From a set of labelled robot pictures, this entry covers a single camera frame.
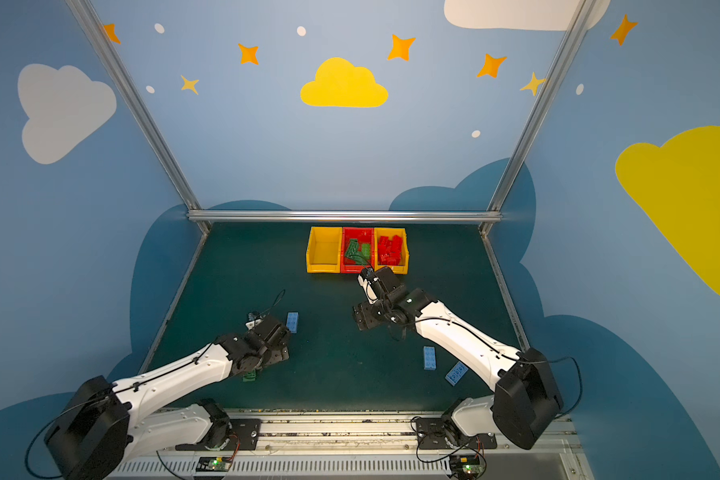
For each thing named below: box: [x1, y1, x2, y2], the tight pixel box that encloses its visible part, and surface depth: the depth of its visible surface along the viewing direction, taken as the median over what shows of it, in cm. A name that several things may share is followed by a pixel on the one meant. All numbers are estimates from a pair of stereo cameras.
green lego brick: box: [345, 238, 371, 266], surface depth 113 cm
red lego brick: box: [377, 235, 402, 266], surface depth 111 cm
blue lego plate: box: [445, 361, 469, 386], surface depth 85 cm
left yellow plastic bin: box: [306, 226, 342, 274], surface depth 112 cm
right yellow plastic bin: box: [374, 228, 409, 274], surface depth 113 cm
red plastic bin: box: [340, 227, 375, 273], surface depth 112 cm
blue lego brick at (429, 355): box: [423, 346, 437, 370], surface depth 88 cm
